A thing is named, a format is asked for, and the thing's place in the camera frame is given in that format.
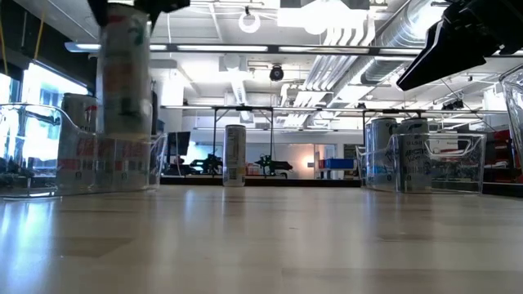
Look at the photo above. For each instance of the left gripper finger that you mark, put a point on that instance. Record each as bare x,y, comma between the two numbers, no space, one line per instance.
98,12
163,5

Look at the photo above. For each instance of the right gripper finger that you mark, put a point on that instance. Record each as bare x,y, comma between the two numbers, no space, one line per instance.
445,57

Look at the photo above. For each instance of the white Celsius soda can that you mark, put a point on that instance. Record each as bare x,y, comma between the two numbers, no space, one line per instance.
414,163
124,73
235,155

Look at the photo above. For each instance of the clear plastic bin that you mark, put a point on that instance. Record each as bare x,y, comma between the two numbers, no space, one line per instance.
457,171
517,102
32,130

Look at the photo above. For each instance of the Celsius can blue band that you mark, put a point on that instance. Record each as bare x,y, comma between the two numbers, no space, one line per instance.
382,151

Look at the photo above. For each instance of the black background robot arm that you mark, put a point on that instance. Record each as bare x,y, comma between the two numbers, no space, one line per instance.
271,165
208,163

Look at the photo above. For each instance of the ceiling light strip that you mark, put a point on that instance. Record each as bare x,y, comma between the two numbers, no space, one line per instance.
81,47
220,48
327,49

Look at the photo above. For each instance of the red storage shelf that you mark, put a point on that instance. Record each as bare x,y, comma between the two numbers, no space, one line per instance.
501,136

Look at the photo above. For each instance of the black cylindrical column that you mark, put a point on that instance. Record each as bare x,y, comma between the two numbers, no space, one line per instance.
155,114

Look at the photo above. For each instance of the black computer monitor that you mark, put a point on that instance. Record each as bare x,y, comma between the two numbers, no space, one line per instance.
180,143

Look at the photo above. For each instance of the blue storage crate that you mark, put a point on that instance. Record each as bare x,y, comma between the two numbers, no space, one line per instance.
339,163

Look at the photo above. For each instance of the black ceiling camera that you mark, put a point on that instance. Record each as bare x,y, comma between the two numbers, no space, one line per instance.
451,105

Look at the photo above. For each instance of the silver ceiling duct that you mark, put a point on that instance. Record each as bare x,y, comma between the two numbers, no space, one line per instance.
388,69

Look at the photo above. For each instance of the black metal table frame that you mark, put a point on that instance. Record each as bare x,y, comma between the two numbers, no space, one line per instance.
261,182

